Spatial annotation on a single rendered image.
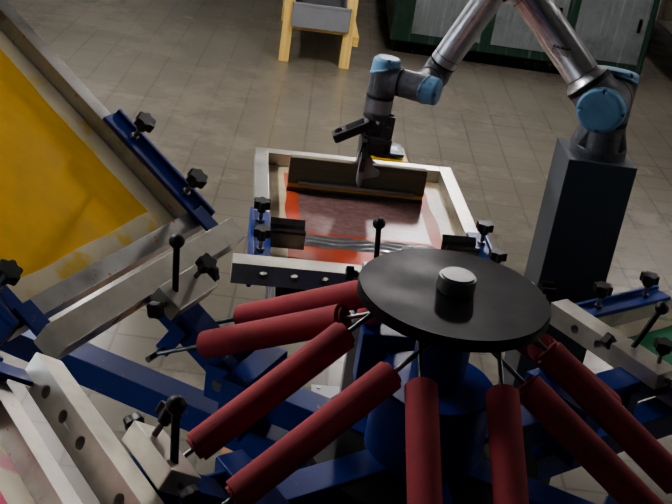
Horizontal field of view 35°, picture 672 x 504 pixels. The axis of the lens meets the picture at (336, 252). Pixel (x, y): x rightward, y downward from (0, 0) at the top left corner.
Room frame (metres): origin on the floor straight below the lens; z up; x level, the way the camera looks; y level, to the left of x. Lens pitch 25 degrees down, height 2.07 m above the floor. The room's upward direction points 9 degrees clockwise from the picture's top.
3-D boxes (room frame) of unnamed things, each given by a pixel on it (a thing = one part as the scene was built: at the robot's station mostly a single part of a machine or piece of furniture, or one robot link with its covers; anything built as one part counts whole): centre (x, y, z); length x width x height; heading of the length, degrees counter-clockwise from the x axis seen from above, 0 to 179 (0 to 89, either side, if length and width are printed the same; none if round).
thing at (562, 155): (2.68, -0.64, 0.60); 0.18 x 0.18 x 1.20; 3
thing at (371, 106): (2.74, -0.05, 1.22); 0.08 x 0.08 x 0.05
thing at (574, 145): (2.68, -0.64, 1.25); 0.15 x 0.15 x 0.10
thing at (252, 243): (2.27, 0.18, 0.97); 0.30 x 0.05 x 0.07; 7
